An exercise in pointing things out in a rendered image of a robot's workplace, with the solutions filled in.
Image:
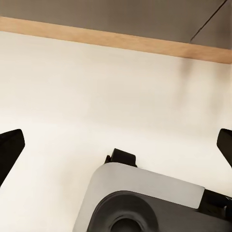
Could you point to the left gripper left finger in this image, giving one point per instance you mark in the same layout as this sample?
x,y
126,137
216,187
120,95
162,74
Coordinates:
x,y
12,144

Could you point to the cabinet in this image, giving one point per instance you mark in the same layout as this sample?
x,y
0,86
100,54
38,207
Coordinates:
x,y
200,22

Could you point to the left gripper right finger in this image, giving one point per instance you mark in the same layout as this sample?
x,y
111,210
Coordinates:
x,y
224,143

